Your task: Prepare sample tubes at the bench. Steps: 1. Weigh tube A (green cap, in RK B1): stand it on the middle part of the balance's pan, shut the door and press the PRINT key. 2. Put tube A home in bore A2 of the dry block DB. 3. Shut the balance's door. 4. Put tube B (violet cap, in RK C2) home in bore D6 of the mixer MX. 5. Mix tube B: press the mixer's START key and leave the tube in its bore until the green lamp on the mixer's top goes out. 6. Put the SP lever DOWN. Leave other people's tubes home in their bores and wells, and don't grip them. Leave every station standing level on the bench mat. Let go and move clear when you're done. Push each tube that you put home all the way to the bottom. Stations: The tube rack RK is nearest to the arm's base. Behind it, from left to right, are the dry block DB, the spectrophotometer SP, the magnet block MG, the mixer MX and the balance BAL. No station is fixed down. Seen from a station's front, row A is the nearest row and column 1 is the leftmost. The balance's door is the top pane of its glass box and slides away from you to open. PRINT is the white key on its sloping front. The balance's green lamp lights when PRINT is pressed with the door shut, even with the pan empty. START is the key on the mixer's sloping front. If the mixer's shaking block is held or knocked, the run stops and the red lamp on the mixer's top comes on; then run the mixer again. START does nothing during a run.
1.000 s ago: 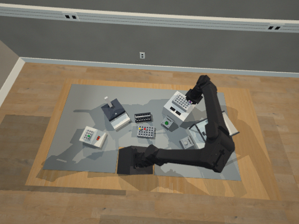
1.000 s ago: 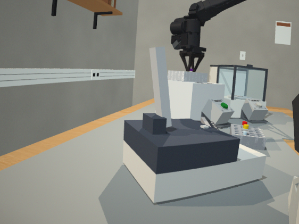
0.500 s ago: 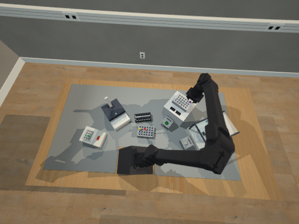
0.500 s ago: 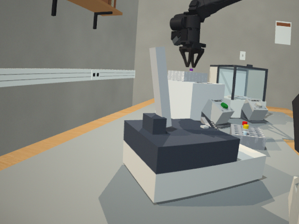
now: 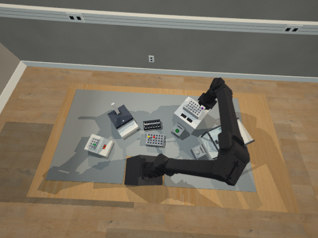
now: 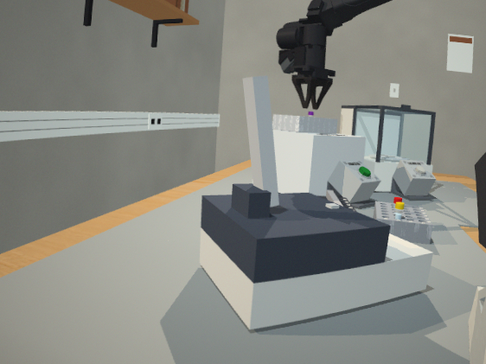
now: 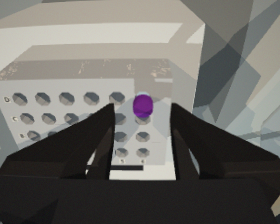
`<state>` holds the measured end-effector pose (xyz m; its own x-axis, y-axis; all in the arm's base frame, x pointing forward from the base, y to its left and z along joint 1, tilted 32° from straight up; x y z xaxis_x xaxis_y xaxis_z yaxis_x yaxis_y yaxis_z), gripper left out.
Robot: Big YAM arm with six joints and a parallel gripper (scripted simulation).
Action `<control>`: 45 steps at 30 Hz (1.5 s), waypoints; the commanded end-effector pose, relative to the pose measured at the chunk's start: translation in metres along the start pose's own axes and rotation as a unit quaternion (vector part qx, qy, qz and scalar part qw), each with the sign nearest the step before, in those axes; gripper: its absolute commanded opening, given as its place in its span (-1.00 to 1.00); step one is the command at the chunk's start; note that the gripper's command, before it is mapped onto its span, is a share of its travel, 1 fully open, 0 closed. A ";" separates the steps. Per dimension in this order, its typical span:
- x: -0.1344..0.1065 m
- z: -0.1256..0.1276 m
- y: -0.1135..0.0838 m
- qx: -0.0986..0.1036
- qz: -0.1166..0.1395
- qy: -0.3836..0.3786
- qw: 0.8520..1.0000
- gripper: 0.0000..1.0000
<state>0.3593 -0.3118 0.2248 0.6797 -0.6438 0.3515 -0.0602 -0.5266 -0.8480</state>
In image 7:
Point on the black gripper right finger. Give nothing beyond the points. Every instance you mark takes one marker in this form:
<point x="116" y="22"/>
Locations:
<point x="220" y="154"/>

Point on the grey bench mat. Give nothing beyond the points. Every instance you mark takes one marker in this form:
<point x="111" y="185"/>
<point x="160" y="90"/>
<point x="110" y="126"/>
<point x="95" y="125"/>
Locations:
<point x="232" y="30"/>

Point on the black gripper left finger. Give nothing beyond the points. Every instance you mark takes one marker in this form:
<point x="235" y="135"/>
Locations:
<point x="67" y="152"/>

